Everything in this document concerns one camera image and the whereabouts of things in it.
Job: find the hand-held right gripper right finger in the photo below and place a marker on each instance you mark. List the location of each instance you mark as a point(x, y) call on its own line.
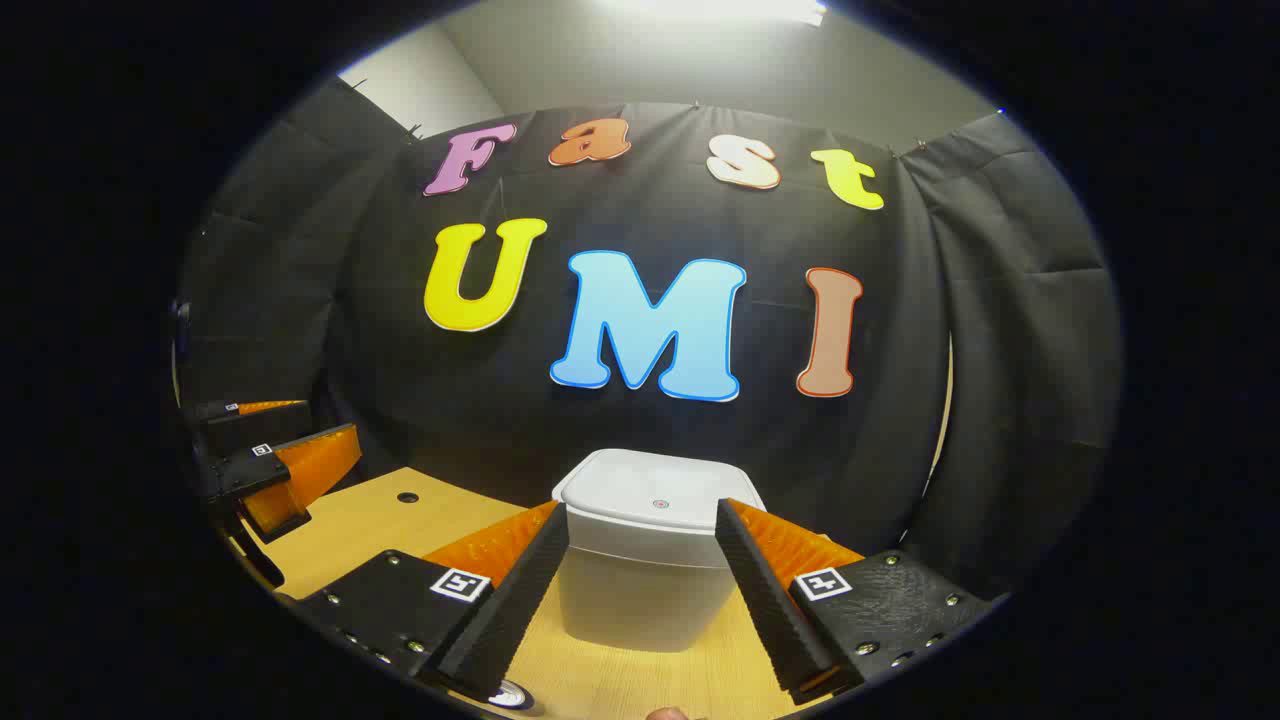
point(770, 610)

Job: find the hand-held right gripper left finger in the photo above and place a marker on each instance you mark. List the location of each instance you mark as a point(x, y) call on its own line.
point(510, 620)

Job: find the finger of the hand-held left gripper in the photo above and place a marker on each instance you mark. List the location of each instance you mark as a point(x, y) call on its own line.
point(240, 472)
point(250, 428)

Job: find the white desktop garbage bin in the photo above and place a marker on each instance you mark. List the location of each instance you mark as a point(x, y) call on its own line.
point(640, 560)

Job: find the wooden desktop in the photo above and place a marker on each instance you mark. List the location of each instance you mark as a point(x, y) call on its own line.
point(370, 530)

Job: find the black backdrop cloth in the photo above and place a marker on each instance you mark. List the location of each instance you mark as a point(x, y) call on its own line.
point(380, 330)

